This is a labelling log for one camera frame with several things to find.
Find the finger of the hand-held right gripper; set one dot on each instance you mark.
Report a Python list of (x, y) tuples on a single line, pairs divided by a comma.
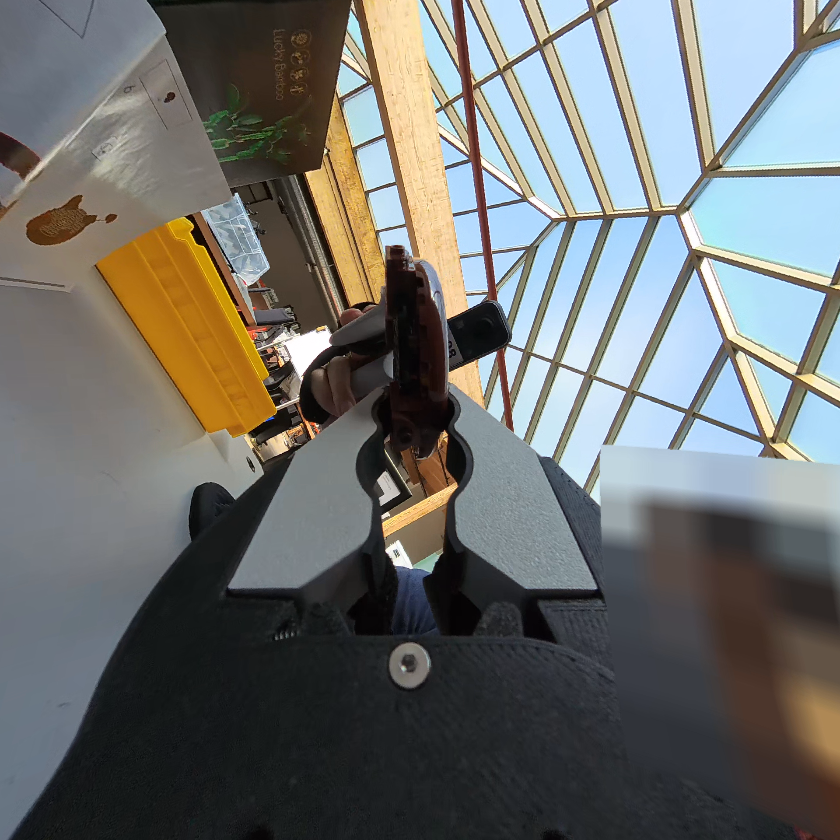
[(441, 302)]

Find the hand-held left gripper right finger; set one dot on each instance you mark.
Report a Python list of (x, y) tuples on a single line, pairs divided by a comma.
[(518, 518)]

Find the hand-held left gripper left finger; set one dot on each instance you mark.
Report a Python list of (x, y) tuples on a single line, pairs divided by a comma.
[(308, 518)]

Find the brown and black brick assembly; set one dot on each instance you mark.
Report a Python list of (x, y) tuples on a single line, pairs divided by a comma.
[(410, 341)]

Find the grey desk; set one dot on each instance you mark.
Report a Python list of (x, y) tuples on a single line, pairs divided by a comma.
[(79, 459)]

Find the person's right hand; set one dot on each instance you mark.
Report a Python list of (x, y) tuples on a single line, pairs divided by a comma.
[(334, 387)]

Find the red pipe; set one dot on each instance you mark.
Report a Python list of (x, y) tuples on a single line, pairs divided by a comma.
[(472, 131)]

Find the clear plastic organizer box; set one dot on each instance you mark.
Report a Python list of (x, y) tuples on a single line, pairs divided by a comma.
[(236, 236)]

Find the yellow plastic bin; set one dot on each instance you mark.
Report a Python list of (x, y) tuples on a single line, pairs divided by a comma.
[(184, 315)]

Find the dark box with plant print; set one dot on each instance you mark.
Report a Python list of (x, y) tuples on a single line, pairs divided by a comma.
[(262, 65)]

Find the white parts sheet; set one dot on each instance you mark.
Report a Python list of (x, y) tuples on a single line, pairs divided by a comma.
[(98, 131)]

